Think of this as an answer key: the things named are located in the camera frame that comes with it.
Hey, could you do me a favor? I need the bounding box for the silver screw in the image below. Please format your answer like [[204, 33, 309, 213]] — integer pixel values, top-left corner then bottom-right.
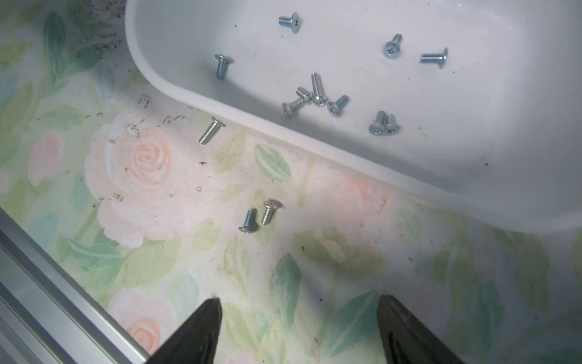
[[311, 73, 327, 107], [282, 87, 314, 118], [386, 114, 400, 136], [368, 111, 387, 137], [278, 12, 301, 33], [215, 54, 233, 80], [383, 33, 403, 59], [420, 48, 449, 68], [327, 95, 350, 118], [199, 117, 225, 146], [262, 199, 283, 225], [239, 208, 258, 234]]

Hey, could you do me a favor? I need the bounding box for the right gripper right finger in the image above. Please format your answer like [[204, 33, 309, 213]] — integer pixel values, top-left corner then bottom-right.
[[377, 295, 463, 364]]

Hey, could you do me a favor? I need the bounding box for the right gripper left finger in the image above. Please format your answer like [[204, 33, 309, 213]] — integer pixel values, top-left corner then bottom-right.
[[146, 297, 222, 364]]

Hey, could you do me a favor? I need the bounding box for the white plastic storage box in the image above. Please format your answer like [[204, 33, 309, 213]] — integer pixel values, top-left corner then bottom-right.
[[125, 1, 581, 233]]

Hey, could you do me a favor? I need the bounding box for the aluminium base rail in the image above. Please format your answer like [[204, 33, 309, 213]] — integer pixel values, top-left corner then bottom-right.
[[1, 212, 150, 363]]

